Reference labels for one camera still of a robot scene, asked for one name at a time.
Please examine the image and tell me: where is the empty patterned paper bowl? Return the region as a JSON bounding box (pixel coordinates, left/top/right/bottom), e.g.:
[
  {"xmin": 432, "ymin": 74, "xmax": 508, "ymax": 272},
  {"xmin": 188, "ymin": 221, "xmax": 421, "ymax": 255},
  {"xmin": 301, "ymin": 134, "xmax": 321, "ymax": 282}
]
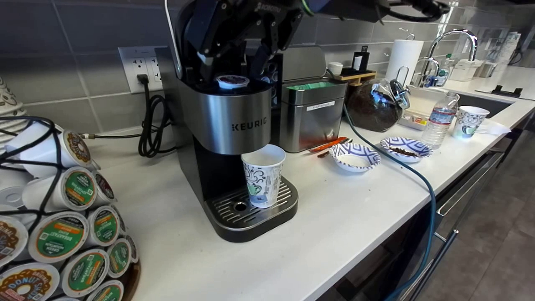
[{"xmin": 329, "ymin": 142, "xmax": 382, "ymax": 173}]

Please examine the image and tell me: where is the wooden holder with black device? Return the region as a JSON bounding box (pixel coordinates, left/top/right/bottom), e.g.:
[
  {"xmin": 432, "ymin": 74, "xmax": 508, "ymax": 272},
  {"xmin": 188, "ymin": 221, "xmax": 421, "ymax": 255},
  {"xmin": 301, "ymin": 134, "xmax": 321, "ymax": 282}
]
[{"xmin": 334, "ymin": 45, "xmax": 377, "ymax": 87}]

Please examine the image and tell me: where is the capsule with green lid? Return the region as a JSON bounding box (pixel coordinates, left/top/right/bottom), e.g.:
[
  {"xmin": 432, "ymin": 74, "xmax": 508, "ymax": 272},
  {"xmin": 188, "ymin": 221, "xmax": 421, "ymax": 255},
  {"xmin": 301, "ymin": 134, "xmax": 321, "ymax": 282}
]
[
  {"xmin": 87, "ymin": 205, "xmax": 122, "ymax": 247},
  {"xmin": 61, "ymin": 248, "xmax": 110, "ymax": 298},
  {"xmin": 85, "ymin": 280, "xmax": 125, "ymax": 301},
  {"xmin": 22, "ymin": 166, "xmax": 99, "ymax": 212},
  {"xmin": 28, "ymin": 211, "xmax": 89, "ymax": 264},
  {"xmin": 106, "ymin": 238, "xmax": 133, "ymax": 279}
]

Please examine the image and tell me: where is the small chrome tap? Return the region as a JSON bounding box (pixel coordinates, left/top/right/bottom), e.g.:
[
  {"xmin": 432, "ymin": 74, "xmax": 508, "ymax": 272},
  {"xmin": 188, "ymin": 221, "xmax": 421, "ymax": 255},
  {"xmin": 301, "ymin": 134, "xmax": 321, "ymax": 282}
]
[{"xmin": 411, "ymin": 57, "xmax": 441, "ymax": 88}]

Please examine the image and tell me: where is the orange packet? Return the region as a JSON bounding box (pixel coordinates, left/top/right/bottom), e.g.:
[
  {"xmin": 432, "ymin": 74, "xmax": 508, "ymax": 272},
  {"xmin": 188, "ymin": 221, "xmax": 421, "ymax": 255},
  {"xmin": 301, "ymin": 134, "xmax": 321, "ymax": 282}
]
[{"xmin": 308, "ymin": 136, "xmax": 349, "ymax": 153}]

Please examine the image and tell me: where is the teal cable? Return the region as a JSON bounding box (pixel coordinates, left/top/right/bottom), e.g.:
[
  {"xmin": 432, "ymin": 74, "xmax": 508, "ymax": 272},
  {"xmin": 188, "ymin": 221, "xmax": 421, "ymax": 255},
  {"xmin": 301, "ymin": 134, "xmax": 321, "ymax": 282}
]
[{"xmin": 342, "ymin": 105, "xmax": 438, "ymax": 301}]

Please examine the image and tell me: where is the black wire capsule rack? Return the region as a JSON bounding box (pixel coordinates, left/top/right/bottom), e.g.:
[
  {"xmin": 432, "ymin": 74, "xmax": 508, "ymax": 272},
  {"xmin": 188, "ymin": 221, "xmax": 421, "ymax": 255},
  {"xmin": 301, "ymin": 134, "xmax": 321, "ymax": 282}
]
[{"xmin": 0, "ymin": 116, "xmax": 142, "ymax": 301}]

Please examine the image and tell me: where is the capsule with brown lid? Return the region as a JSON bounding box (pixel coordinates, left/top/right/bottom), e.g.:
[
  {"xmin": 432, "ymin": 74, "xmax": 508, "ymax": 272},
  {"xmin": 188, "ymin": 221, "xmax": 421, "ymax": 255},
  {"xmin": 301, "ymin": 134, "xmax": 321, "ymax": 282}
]
[
  {"xmin": 4, "ymin": 123, "xmax": 93, "ymax": 179},
  {"xmin": 0, "ymin": 215, "xmax": 29, "ymax": 268}
]

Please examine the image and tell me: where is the stack of paper cups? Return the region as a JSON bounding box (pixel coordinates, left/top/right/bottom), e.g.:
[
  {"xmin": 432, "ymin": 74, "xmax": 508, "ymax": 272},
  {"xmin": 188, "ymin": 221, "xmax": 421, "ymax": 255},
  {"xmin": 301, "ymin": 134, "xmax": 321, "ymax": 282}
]
[{"xmin": 0, "ymin": 77, "xmax": 28, "ymax": 148}]

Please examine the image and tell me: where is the glass jar of coffee beans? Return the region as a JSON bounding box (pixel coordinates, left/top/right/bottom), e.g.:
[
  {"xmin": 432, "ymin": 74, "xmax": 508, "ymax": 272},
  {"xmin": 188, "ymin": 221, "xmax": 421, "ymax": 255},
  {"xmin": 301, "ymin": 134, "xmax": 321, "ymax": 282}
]
[{"xmin": 345, "ymin": 66, "xmax": 411, "ymax": 133}]

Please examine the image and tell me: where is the clear water bottle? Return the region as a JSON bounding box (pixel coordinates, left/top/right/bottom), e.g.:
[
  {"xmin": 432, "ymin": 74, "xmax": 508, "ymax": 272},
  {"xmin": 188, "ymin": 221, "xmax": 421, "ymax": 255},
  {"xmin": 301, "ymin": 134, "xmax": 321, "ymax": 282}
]
[{"xmin": 421, "ymin": 92, "xmax": 460, "ymax": 150}]

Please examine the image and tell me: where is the white wall socket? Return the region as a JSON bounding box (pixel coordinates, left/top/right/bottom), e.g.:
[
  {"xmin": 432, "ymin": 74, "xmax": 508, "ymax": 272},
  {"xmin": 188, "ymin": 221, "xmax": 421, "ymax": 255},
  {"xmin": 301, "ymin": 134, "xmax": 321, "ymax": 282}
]
[{"xmin": 118, "ymin": 46, "xmax": 165, "ymax": 94}]

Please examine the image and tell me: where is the brown stir stick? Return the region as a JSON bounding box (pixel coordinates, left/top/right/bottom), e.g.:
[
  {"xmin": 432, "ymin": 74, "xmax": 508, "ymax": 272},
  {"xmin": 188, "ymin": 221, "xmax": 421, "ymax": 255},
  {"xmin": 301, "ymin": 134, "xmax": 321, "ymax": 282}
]
[{"xmin": 316, "ymin": 139, "xmax": 354, "ymax": 159}]

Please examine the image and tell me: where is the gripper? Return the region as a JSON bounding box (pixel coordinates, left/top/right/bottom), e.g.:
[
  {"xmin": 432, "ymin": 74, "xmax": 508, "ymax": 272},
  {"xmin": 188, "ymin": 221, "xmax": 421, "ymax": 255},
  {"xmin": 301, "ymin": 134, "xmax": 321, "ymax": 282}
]
[{"xmin": 185, "ymin": 0, "xmax": 313, "ymax": 79}]

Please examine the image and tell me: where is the tall chrome tap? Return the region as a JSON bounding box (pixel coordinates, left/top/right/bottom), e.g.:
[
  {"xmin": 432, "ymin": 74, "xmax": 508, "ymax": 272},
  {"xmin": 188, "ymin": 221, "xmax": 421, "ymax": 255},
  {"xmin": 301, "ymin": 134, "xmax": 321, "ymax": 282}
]
[{"xmin": 425, "ymin": 29, "xmax": 479, "ymax": 63}]

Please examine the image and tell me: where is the paper towel roll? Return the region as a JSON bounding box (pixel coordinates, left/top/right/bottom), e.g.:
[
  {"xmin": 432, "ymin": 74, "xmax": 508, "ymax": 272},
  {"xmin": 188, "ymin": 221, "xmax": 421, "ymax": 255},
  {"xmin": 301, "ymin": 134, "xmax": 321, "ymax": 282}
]
[{"xmin": 385, "ymin": 28, "xmax": 425, "ymax": 85}]

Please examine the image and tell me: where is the black and steel coffee maker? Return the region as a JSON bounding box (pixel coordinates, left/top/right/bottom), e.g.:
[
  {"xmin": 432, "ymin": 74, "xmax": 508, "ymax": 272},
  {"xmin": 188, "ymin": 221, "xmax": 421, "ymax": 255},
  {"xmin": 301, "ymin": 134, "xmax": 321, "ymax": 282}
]
[{"xmin": 155, "ymin": 0, "xmax": 300, "ymax": 243}]

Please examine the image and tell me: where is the black cable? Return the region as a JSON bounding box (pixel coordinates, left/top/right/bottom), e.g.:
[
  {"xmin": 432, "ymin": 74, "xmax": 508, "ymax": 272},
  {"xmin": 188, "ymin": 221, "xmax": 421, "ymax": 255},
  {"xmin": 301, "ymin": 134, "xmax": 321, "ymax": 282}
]
[{"xmin": 81, "ymin": 74, "xmax": 177, "ymax": 159}]

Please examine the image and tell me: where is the white tray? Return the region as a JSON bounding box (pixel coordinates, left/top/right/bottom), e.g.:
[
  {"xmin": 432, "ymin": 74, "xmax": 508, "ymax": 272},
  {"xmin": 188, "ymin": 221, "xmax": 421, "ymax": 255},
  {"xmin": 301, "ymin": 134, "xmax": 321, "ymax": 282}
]
[{"xmin": 397, "ymin": 85, "xmax": 451, "ymax": 131}]

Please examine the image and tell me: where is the capsule with donut lid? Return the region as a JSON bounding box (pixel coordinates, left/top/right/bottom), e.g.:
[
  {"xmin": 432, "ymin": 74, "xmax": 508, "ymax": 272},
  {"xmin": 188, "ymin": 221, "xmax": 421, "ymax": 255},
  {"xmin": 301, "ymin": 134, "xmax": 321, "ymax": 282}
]
[{"xmin": 0, "ymin": 262, "xmax": 61, "ymax": 301}]

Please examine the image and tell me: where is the white napkin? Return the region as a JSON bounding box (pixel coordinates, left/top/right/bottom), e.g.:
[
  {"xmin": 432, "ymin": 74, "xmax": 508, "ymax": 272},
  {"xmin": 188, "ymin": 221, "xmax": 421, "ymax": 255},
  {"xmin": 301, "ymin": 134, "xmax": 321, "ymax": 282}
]
[{"xmin": 476, "ymin": 119, "xmax": 512, "ymax": 137}]

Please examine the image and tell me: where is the coffee capsule with dark lid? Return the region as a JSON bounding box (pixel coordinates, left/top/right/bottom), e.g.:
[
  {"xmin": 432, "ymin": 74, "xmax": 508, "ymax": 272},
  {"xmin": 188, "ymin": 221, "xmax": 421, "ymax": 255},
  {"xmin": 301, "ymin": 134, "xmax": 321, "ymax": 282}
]
[{"xmin": 215, "ymin": 75, "xmax": 250, "ymax": 90}]

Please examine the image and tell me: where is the drawer handle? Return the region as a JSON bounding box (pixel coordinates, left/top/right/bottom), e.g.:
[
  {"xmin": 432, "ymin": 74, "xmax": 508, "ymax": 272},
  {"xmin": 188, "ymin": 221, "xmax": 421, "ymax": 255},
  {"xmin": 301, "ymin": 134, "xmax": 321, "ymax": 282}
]
[
  {"xmin": 436, "ymin": 152, "xmax": 505, "ymax": 218},
  {"xmin": 397, "ymin": 229, "xmax": 459, "ymax": 301}
]

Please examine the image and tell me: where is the patterned paper cup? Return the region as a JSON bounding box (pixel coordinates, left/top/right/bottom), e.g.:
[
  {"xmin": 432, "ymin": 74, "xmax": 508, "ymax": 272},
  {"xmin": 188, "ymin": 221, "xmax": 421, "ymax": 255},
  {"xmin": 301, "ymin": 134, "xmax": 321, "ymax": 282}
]
[
  {"xmin": 452, "ymin": 105, "xmax": 490, "ymax": 140},
  {"xmin": 241, "ymin": 144, "xmax": 287, "ymax": 209}
]

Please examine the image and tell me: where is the steel box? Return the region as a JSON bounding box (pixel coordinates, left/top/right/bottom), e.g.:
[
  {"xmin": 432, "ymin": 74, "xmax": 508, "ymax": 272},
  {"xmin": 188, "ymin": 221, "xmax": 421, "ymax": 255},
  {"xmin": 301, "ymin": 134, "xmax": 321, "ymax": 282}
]
[{"xmin": 279, "ymin": 79, "xmax": 349, "ymax": 153}]

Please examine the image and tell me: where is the black capsule holder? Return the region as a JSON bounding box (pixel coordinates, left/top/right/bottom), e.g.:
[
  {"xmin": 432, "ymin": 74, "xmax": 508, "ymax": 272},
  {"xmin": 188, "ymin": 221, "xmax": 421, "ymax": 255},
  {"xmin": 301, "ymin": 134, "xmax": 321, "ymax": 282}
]
[{"xmin": 258, "ymin": 54, "xmax": 285, "ymax": 110}]

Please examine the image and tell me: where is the black stand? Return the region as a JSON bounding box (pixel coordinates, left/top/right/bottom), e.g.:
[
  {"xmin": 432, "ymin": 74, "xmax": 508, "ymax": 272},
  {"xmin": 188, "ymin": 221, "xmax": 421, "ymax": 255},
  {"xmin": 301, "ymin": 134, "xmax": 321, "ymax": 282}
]
[{"xmin": 475, "ymin": 84, "xmax": 535, "ymax": 101}]

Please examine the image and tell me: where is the row of green packets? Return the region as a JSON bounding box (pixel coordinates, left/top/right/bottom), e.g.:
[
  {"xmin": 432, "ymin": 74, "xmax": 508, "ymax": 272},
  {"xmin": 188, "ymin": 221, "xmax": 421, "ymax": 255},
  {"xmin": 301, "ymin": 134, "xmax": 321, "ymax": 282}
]
[{"xmin": 286, "ymin": 82, "xmax": 336, "ymax": 91}]

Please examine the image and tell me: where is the sink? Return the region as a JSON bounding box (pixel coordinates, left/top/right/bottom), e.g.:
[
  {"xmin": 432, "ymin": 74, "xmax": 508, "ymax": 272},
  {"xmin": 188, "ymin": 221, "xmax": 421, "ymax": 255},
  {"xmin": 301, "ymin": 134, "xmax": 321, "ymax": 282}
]
[{"xmin": 457, "ymin": 93, "xmax": 514, "ymax": 119}]

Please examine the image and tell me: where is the steel box lid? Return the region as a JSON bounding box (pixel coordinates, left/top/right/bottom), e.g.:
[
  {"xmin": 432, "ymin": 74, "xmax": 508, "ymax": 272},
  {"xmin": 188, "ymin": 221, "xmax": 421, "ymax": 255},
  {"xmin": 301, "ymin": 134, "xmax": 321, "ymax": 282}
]
[{"xmin": 281, "ymin": 45, "xmax": 327, "ymax": 83}]

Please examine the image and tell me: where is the patterned bowl with coffee beans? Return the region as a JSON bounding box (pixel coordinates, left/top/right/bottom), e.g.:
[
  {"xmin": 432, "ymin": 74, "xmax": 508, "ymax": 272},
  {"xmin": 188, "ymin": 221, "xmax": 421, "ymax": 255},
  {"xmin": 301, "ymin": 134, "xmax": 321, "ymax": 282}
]
[{"xmin": 380, "ymin": 136, "xmax": 433, "ymax": 163}]

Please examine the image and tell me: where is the coffee maker lid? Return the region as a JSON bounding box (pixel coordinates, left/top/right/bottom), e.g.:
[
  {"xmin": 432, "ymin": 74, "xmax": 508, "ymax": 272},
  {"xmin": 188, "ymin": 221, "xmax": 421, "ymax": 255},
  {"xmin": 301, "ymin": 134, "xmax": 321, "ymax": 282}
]
[{"xmin": 175, "ymin": 0, "xmax": 218, "ymax": 82}]

